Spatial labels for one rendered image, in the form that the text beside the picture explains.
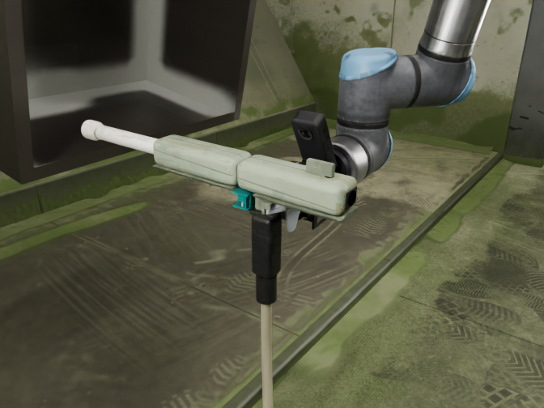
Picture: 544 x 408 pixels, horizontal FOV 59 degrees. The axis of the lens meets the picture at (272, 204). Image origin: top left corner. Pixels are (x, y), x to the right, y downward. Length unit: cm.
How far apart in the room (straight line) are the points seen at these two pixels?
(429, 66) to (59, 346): 95
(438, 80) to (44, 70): 89
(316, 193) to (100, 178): 147
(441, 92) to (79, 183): 138
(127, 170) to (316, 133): 142
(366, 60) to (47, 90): 80
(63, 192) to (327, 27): 178
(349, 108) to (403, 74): 10
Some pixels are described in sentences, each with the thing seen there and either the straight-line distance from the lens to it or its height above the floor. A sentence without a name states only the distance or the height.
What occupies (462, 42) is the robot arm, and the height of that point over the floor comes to 68.
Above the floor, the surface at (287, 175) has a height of 55.
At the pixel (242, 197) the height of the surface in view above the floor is 51.
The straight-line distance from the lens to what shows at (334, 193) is 55.
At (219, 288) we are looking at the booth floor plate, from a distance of 131.
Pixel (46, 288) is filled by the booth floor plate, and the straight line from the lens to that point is 143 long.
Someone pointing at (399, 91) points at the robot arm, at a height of 61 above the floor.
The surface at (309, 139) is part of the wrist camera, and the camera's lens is 70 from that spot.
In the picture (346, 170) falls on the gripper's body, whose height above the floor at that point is 50.
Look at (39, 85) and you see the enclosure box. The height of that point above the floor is 56.
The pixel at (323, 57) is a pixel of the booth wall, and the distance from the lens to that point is 299.
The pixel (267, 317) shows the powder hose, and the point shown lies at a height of 32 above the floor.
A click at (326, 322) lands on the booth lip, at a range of 119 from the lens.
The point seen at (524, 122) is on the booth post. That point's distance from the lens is 264.
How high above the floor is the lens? 75
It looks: 23 degrees down
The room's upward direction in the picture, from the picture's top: straight up
